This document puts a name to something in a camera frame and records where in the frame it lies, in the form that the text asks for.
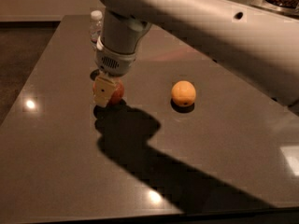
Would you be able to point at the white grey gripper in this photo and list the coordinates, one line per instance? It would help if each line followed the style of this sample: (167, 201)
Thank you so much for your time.
(114, 63)

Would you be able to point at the red apple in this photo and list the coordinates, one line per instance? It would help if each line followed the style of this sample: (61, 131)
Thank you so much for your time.
(117, 95)

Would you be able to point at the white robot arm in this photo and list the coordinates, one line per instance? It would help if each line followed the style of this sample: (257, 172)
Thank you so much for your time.
(260, 46)

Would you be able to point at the clear plastic water bottle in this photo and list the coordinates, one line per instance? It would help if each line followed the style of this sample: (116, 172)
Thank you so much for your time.
(95, 26)

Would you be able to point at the orange fruit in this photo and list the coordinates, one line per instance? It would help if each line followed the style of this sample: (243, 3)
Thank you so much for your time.
(183, 93)

